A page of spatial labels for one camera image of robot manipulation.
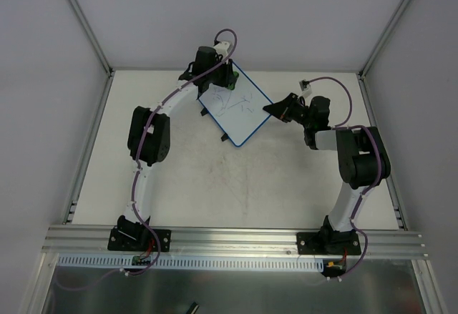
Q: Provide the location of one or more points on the aluminium front rail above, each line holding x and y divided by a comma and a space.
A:
234, 242

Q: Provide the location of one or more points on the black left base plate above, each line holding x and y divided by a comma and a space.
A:
123, 242

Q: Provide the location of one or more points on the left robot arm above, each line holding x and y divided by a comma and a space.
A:
149, 142

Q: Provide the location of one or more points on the left aluminium side rail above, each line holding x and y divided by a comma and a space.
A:
84, 159

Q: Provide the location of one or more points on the left aluminium frame post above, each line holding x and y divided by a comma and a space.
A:
90, 35

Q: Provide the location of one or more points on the right aluminium frame post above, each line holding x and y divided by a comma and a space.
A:
392, 23

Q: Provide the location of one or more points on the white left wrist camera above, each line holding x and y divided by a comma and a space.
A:
223, 48

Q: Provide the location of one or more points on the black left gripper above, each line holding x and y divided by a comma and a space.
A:
222, 76

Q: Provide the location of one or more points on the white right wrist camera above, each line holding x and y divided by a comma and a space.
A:
305, 87

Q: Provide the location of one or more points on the blue framed whiteboard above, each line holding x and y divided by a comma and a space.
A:
239, 112

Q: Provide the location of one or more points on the green whiteboard eraser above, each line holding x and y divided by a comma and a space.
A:
232, 79

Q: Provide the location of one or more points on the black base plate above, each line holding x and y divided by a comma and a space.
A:
123, 242
314, 243

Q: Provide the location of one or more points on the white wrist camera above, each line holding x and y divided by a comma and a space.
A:
305, 87
223, 48

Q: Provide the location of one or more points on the slotted cable duct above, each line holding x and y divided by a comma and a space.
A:
168, 262

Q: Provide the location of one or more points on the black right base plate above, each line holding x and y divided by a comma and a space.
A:
314, 243

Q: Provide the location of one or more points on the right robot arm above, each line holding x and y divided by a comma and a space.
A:
362, 164

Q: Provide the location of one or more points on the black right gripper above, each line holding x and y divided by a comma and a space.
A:
291, 109

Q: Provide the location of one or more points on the aluminium frame post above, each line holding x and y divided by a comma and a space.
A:
90, 35
392, 23

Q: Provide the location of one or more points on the small black object at bottom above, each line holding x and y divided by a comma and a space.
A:
193, 308

